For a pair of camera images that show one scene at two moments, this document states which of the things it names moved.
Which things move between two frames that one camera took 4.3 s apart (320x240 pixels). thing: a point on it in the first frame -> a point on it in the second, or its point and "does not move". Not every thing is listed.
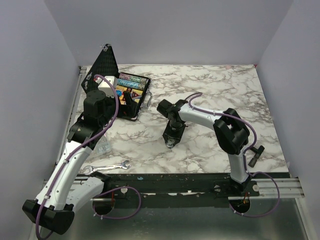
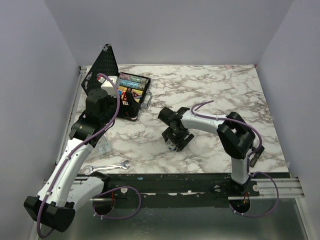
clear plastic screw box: [103, 146] does not move
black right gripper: [168, 134] -> [179, 142]
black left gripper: [130, 104] does not move
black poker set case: [105, 64] does not move
